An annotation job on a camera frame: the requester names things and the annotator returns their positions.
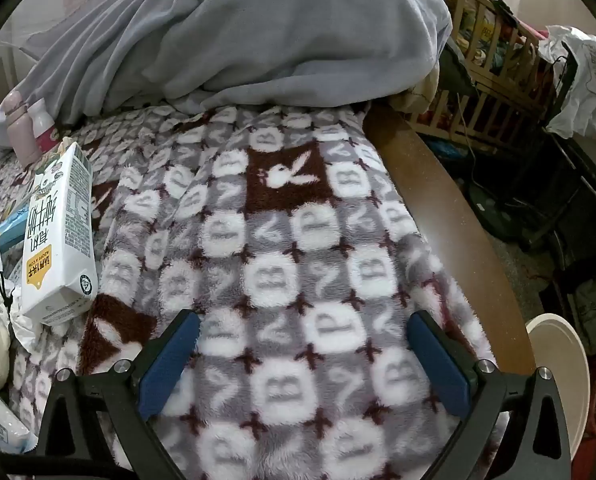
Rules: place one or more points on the white plastic bin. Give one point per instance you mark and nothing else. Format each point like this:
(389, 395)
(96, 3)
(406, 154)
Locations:
(568, 360)

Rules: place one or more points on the black floor fan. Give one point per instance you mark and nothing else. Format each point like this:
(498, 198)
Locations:
(498, 210)

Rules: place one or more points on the white bottle with pink label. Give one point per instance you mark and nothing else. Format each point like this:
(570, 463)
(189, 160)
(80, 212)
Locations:
(41, 122)

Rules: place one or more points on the brown wooden bed frame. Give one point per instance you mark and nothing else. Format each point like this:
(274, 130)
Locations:
(443, 200)

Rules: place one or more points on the white plastic bag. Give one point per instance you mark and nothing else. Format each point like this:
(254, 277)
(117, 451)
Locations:
(593, 80)

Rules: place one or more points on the white milk carton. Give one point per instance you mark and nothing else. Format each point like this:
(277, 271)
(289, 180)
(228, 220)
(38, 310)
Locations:
(57, 240)

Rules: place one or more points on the green plastic bag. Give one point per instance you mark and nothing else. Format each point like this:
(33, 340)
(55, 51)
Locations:
(595, 310)

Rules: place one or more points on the dark grey cushion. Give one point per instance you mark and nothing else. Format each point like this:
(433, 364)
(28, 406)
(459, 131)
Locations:
(453, 75)

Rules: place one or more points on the printed fleece blanket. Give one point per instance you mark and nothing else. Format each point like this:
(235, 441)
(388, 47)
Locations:
(288, 240)

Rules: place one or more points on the grey-blue quilt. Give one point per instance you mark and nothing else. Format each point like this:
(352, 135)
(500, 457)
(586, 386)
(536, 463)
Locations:
(227, 35)

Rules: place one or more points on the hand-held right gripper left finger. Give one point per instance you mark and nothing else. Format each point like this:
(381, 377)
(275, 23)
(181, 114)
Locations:
(170, 367)

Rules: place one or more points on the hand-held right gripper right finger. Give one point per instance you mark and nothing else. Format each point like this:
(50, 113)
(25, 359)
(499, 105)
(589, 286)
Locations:
(440, 370)

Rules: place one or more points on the blue snack packet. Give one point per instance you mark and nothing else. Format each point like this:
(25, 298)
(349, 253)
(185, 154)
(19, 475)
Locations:
(7, 230)

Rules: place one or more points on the wooden crib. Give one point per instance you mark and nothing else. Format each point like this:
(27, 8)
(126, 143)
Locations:
(483, 105)

